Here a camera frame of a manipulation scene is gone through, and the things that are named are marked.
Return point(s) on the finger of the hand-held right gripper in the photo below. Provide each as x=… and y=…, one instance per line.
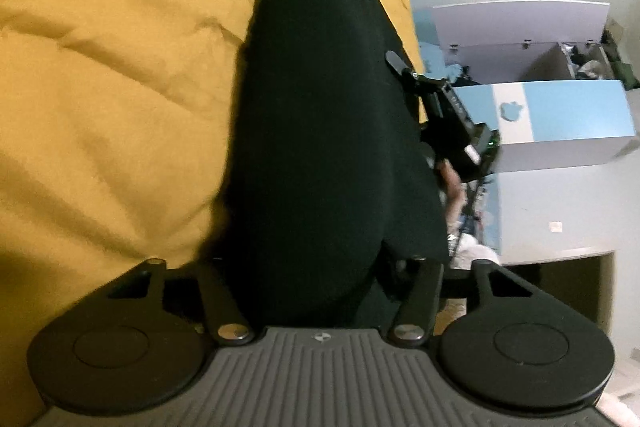
x=397, y=62

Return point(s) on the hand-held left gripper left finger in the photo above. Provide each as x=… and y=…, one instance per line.
x=223, y=302

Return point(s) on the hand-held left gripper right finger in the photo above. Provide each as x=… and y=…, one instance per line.
x=422, y=302

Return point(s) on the black small garment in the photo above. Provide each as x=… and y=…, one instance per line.
x=320, y=107

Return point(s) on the person's right hand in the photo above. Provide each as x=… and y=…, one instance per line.
x=452, y=187

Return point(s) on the blue white toy chest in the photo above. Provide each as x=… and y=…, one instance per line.
x=565, y=122

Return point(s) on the white cabinet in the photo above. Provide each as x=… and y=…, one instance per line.
x=550, y=207

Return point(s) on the yellow bed blanket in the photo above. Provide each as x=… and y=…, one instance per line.
x=100, y=82

